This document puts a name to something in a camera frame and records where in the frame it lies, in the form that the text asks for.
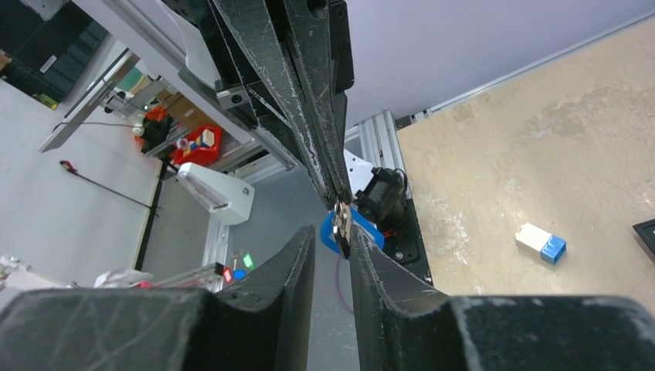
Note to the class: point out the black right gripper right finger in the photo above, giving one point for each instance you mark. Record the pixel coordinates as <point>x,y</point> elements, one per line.
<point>402,323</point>

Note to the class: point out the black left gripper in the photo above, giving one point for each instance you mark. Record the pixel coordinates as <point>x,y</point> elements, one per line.
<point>292,62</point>

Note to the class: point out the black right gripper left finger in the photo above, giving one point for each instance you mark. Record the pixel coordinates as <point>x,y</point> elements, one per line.
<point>261,322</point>

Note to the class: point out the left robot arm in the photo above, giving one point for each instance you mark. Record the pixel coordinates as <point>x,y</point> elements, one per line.
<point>381,197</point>

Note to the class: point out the red bin with blocks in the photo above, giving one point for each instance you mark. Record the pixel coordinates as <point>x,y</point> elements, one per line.
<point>204,145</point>

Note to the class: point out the white cloth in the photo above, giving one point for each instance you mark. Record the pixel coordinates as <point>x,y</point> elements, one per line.
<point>121,278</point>

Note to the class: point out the white blue toy block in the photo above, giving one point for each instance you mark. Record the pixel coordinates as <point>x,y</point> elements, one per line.
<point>547,246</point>

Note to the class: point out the black white chessboard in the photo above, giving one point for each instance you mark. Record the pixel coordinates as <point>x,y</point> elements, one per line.
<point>645,237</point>

